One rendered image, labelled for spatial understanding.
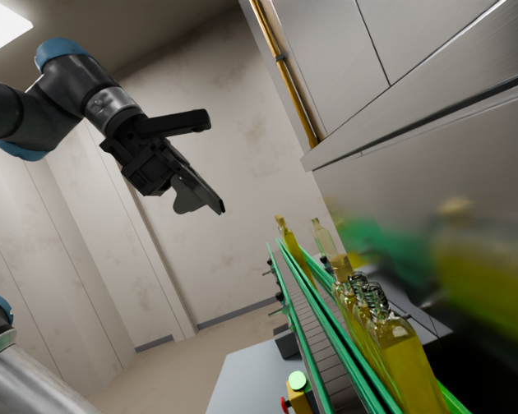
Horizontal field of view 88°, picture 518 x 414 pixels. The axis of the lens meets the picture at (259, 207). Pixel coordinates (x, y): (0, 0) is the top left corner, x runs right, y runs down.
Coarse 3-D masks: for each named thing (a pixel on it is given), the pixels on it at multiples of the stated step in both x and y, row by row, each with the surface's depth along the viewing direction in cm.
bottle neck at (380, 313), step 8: (368, 288) 40; (376, 288) 38; (368, 296) 38; (376, 296) 38; (384, 296) 39; (368, 304) 39; (376, 304) 38; (384, 304) 38; (376, 312) 38; (384, 312) 38; (392, 312) 39; (376, 320) 39; (384, 320) 38
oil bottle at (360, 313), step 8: (352, 312) 47; (360, 312) 44; (368, 312) 43; (360, 320) 44; (360, 328) 45; (368, 344) 44; (368, 352) 48; (376, 360) 44; (376, 368) 47; (384, 376) 43; (384, 384) 46
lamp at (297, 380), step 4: (296, 372) 71; (300, 372) 71; (292, 376) 71; (296, 376) 70; (300, 376) 70; (292, 380) 70; (296, 380) 69; (300, 380) 69; (304, 380) 70; (292, 384) 69; (296, 384) 69; (300, 384) 69; (304, 384) 69; (292, 388) 70; (296, 388) 69; (300, 388) 69
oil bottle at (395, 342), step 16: (368, 320) 41; (400, 320) 38; (368, 336) 41; (384, 336) 37; (400, 336) 37; (416, 336) 37; (384, 352) 37; (400, 352) 37; (416, 352) 37; (384, 368) 40; (400, 368) 37; (416, 368) 37; (400, 384) 37; (416, 384) 37; (432, 384) 37; (400, 400) 39; (416, 400) 37; (432, 400) 37
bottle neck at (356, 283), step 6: (348, 276) 46; (354, 276) 46; (360, 276) 44; (354, 282) 44; (360, 282) 44; (366, 282) 44; (354, 288) 44; (360, 288) 44; (354, 294) 45; (360, 294) 44; (360, 300) 44
